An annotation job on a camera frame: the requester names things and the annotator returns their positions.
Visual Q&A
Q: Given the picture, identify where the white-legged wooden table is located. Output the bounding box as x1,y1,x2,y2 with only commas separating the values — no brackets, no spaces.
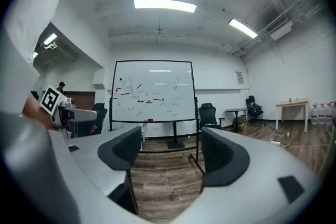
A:
275,98,311,133

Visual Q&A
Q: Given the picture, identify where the white wall air conditioner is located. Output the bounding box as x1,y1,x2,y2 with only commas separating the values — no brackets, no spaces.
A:
266,15,293,41

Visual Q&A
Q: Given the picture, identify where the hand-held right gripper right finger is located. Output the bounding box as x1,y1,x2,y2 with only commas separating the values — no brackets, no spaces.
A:
183,127,323,224

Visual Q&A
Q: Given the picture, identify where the white rolling whiteboard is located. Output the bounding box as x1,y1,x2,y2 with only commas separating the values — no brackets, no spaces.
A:
109,60,207,175

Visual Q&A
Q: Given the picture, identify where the row of clear water bottles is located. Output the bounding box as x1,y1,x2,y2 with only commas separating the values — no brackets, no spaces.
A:
310,101,336,127

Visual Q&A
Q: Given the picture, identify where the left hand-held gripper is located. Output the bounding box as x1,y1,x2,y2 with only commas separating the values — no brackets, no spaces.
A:
39,84,98,139

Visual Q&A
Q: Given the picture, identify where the brown brick counter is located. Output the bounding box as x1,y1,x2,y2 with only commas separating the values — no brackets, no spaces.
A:
64,91,96,111

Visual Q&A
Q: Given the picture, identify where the black office chair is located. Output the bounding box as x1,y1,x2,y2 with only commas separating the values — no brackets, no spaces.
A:
198,102,226,131
91,103,109,135

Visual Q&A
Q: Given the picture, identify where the black round table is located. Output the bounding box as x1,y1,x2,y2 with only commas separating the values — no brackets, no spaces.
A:
224,108,248,133

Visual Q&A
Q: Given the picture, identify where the person's left forearm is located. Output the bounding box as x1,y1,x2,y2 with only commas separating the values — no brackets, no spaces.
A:
22,93,56,131

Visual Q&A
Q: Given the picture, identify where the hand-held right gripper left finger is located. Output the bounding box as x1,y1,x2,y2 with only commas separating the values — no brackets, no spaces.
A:
49,125,142,216

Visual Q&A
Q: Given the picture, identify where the black bag on floor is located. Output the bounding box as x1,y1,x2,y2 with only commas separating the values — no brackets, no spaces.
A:
245,95,264,123

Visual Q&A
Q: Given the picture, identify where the person in white shirt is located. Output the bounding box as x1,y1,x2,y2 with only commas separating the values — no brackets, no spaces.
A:
0,0,81,116

